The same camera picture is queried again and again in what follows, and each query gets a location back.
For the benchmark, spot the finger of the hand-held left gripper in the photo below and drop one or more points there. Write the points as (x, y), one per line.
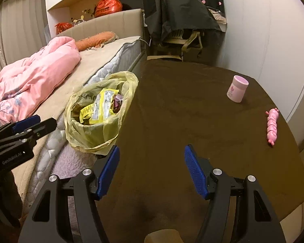
(25, 124)
(40, 129)

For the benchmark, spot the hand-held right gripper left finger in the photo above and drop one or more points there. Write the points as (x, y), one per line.
(109, 172)

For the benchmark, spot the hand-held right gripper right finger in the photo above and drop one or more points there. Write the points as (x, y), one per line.
(196, 174)

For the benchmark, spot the yellow plastic trash bag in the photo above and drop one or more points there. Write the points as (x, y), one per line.
(91, 136)

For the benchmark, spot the yellow wrapper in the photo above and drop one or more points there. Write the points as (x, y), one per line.
(87, 112)

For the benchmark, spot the lilac fluffy towel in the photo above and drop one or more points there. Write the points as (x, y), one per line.
(71, 162)

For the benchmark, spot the pink floral quilt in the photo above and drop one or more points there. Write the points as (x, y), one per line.
(35, 76)

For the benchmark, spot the pale yellow labelled packet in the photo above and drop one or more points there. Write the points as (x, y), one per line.
(102, 106)

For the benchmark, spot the dark purple wrapper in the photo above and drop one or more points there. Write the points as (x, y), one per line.
(118, 102)

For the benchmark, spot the bed with beige sheet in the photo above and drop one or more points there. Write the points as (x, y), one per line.
(91, 63)

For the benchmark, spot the pink toy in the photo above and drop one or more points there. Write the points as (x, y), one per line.
(272, 126)

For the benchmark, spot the pink cup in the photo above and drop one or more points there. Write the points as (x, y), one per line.
(236, 91)

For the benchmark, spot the beige curtain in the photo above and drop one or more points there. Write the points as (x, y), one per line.
(20, 30)

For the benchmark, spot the white quilted mattress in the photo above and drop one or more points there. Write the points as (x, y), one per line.
(111, 63)

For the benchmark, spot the small orange plastic bag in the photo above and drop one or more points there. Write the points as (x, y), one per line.
(63, 27)

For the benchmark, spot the orange pillow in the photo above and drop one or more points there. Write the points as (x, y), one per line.
(96, 39)

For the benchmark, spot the dried flower bunch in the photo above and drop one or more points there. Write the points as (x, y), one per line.
(88, 12)

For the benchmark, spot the beige upholstered headboard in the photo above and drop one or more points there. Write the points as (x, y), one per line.
(116, 22)

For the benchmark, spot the beige chair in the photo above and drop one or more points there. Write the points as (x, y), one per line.
(190, 40)

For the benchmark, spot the large orange plastic bag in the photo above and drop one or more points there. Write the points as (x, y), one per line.
(109, 6)

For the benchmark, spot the black jacket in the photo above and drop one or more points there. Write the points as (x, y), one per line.
(179, 10)

